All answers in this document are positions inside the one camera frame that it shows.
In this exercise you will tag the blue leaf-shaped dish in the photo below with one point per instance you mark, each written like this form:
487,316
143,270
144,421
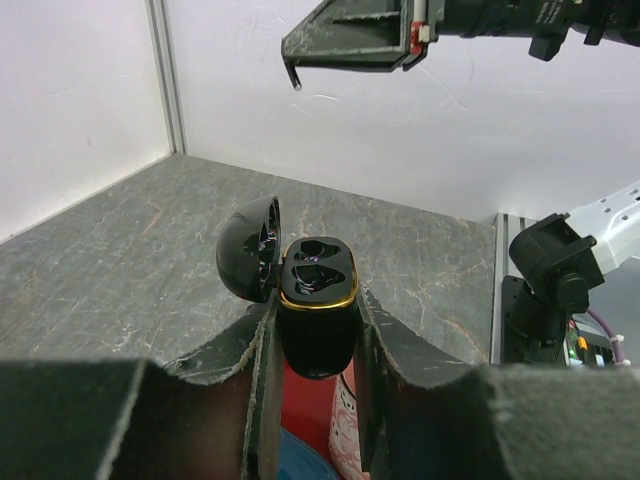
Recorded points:
305,455

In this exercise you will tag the left aluminium frame post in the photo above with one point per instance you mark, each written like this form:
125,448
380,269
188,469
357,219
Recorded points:
165,62

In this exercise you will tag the right aluminium frame post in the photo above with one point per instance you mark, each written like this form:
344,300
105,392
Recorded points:
506,228

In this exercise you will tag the black earbud case gold rim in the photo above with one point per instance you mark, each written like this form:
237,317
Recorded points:
313,282

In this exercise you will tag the round red tray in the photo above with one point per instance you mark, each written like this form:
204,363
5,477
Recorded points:
306,410

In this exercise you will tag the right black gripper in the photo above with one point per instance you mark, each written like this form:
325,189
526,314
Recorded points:
364,36

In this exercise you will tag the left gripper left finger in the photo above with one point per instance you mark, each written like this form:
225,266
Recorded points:
213,413

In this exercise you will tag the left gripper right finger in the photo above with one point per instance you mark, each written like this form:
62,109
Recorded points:
424,414

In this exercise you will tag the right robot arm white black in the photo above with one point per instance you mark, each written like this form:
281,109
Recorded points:
558,259

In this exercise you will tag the aluminium frame post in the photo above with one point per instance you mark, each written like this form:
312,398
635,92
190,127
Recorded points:
506,228
165,62

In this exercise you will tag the pink glass mug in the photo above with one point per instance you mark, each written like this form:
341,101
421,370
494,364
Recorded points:
344,445

